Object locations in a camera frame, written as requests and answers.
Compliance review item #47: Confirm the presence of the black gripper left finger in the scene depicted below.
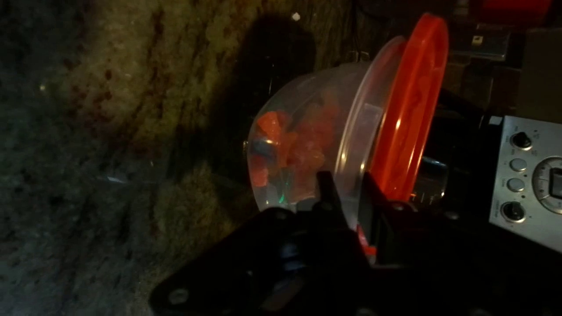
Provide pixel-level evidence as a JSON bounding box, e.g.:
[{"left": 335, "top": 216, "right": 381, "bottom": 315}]
[{"left": 147, "top": 171, "right": 367, "bottom": 316}]

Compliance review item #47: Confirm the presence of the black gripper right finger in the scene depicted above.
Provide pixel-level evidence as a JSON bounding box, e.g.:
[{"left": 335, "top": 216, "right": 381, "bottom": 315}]
[{"left": 356, "top": 174, "right": 562, "bottom": 316}]

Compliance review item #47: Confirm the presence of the clear bowl with red lid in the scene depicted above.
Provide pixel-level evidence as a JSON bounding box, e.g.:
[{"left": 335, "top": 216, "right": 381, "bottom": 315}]
[{"left": 244, "top": 13, "right": 451, "bottom": 236}]

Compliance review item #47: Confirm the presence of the silver black coffee maker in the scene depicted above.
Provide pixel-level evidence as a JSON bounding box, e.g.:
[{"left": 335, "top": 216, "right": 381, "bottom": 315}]
[{"left": 409, "top": 108, "right": 562, "bottom": 255}]

